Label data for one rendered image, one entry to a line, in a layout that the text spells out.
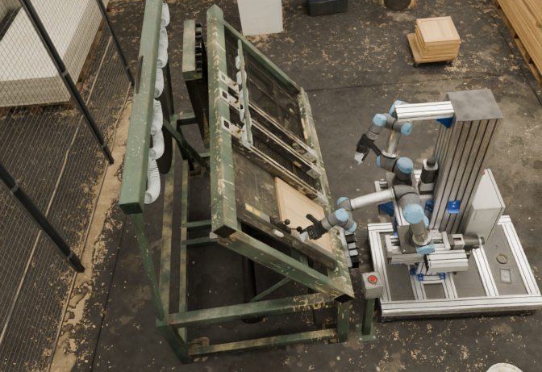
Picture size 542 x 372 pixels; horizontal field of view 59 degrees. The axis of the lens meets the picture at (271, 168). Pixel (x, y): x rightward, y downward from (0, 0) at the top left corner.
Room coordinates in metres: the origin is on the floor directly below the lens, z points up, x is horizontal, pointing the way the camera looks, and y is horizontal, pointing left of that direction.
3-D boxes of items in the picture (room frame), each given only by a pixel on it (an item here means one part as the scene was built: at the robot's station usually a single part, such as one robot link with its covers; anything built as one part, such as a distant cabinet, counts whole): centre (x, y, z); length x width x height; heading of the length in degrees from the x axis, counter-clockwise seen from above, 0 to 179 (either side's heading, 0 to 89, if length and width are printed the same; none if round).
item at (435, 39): (4.95, -2.28, 0.20); 0.61 x 0.53 x 0.40; 174
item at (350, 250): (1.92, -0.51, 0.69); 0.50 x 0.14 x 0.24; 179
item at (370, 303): (1.48, -0.57, 0.38); 0.06 x 0.06 x 0.75; 89
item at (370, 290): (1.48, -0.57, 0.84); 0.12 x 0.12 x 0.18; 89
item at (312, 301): (2.53, 0.26, 0.41); 2.20 x 1.38 x 0.83; 179
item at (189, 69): (3.29, 0.47, 1.38); 0.70 x 0.15 x 0.85; 179
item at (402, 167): (2.18, -0.97, 1.20); 0.13 x 0.12 x 0.14; 49
